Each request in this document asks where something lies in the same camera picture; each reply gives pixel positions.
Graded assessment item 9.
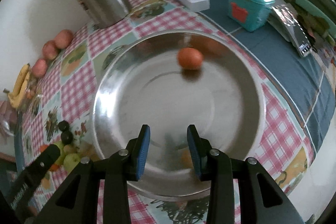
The yellow banana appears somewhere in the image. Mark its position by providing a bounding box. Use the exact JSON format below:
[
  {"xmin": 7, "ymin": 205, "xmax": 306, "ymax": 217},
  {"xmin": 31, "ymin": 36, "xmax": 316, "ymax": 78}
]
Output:
[
  {"xmin": 14, "ymin": 63, "xmax": 30, "ymax": 96},
  {"xmin": 9, "ymin": 77, "xmax": 29, "ymax": 109}
]

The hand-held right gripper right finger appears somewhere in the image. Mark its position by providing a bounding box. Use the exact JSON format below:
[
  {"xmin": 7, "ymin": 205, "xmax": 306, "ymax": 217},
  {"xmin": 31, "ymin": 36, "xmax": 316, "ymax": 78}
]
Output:
[{"xmin": 186, "ymin": 124, "xmax": 306, "ymax": 224}]

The silver flat device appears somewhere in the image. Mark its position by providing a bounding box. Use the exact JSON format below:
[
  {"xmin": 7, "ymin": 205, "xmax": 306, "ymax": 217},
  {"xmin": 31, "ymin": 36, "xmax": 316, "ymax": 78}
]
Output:
[{"xmin": 268, "ymin": 2, "xmax": 319, "ymax": 58}]

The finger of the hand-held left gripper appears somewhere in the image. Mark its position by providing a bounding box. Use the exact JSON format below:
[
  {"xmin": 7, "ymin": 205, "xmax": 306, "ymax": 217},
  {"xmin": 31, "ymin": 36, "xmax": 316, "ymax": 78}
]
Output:
[{"xmin": 25, "ymin": 145, "xmax": 61, "ymax": 182}]

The red apple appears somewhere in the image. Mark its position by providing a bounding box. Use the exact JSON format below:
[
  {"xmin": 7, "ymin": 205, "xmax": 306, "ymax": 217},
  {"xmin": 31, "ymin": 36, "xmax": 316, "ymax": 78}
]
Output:
[
  {"xmin": 31, "ymin": 59, "xmax": 48, "ymax": 77},
  {"xmin": 42, "ymin": 40, "xmax": 59, "ymax": 60},
  {"xmin": 54, "ymin": 29, "xmax": 74, "ymax": 50}
]

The clear plastic bag of nuts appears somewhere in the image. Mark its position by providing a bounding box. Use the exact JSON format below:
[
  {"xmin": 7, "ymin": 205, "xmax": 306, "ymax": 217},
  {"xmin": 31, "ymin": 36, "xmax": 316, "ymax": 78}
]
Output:
[{"xmin": 24, "ymin": 77, "xmax": 44, "ymax": 111}]

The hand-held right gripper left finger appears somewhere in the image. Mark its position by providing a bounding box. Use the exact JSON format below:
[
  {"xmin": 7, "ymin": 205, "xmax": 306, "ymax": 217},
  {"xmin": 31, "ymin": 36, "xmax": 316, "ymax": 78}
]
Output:
[{"xmin": 31, "ymin": 124, "xmax": 151, "ymax": 224}]

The large stainless steel bowl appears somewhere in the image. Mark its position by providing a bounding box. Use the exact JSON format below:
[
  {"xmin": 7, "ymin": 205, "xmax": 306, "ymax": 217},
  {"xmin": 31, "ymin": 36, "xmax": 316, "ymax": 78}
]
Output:
[{"xmin": 92, "ymin": 29, "xmax": 267, "ymax": 201}]

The pink checkered printed tablecloth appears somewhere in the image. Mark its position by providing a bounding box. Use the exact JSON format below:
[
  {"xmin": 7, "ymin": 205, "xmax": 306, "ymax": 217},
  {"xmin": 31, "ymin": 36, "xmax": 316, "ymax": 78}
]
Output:
[{"xmin": 14, "ymin": 0, "xmax": 336, "ymax": 224}]

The teal plastic box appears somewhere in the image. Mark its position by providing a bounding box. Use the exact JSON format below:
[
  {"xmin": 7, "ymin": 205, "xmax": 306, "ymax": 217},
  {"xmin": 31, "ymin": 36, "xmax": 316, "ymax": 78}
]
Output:
[{"xmin": 227, "ymin": 0, "xmax": 276, "ymax": 32}]

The pink wrapped bouquet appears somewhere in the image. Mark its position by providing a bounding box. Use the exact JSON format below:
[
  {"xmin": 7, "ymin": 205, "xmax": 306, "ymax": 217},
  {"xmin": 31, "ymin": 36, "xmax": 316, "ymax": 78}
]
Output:
[{"xmin": 0, "ymin": 99, "xmax": 19, "ymax": 139}]

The orange tangerine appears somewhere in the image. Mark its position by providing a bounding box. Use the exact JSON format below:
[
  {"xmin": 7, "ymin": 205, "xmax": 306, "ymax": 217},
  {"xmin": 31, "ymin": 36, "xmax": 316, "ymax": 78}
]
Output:
[{"xmin": 178, "ymin": 47, "xmax": 204, "ymax": 70}]

